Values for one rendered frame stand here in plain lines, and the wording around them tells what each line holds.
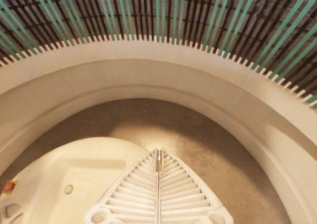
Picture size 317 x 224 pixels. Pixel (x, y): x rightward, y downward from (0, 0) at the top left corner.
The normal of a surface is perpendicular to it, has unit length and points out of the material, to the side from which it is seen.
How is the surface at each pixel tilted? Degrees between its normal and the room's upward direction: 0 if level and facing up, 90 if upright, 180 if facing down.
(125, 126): 0
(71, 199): 0
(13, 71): 90
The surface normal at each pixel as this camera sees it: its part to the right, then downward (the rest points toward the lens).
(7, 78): 0.64, 0.65
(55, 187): 0.96, -0.14
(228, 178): 0.00, -0.52
